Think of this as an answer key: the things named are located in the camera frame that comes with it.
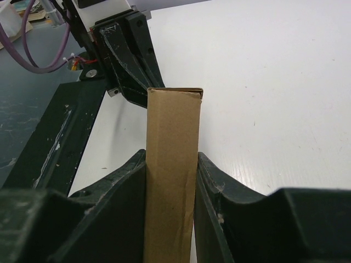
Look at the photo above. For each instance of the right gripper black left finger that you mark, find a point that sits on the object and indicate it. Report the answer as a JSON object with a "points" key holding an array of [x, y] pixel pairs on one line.
{"points": [[103, 222]]}

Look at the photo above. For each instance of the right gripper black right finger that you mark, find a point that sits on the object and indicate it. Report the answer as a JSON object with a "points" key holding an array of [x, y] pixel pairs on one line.
{"points": [[234, 223]]}

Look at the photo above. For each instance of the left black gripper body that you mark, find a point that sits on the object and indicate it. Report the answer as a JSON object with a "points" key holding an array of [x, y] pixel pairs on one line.
{"points": [[97, 26]]}

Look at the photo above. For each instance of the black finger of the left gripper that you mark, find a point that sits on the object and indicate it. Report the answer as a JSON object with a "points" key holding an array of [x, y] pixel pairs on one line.
{"points": [[130, 78], [143, 49]]}

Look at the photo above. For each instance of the brown cardboard box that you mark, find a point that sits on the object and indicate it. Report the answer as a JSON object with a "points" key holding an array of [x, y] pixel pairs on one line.
{"points": [[172, 141]]}

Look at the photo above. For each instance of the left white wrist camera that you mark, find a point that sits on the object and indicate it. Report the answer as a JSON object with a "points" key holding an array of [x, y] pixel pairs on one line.
{"points": [[92, 11]]}

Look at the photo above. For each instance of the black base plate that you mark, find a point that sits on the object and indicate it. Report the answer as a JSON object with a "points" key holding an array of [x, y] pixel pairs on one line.
{"points": [[52, 155]]}

